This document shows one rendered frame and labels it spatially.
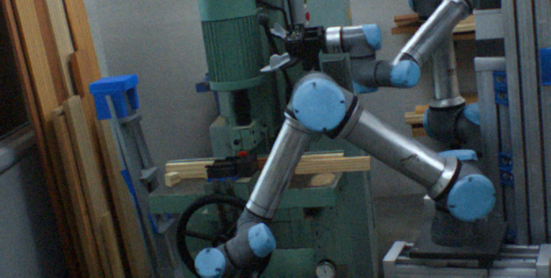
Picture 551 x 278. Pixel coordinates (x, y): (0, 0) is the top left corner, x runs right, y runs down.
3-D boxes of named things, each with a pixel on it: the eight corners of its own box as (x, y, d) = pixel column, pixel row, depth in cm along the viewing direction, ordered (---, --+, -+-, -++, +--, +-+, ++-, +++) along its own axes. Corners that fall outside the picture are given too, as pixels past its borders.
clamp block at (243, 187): (206, 212, 243) (201, 184, 241) (220, 198, 255) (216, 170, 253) (253, 211, 239) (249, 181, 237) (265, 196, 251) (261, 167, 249)
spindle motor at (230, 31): (202, 94, 252) (188, -7, 245) (220, 83, 269) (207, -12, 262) (257, 89, 247) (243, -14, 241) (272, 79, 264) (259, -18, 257)
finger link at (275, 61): (255, 61, 235) (282, 43, 236) (261, 73, 240) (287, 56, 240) (261, 67, 233) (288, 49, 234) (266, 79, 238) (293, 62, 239)
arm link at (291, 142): (302, 57, 207) (225, 225, 217) (304, 64, 196) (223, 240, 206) (343, 76, 208) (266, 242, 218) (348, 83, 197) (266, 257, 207)
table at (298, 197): (137, 225, 249) (134, 206, 248) (173, 193, 278) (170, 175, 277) (331, 217, 233) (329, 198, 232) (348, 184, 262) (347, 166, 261)
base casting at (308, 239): (178, 252, 259) (173, 225, 257) (231, 193, 313) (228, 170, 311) (315, 248, 247) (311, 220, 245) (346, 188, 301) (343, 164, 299)
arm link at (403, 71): (499, -5, 244) (413, 100, 223) (470, -3, 253) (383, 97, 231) (486, -37, 239) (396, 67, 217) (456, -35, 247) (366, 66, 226)
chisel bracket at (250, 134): (232, 155, 259) (229, 129, 257) (245, 143, 272) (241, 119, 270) (255, 154, 257) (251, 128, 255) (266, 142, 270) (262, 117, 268)
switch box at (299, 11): (287, 31, 278) (280, -16, 274) (293, 28, 287) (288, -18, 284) (304, 29, 276) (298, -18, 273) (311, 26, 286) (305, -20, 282)
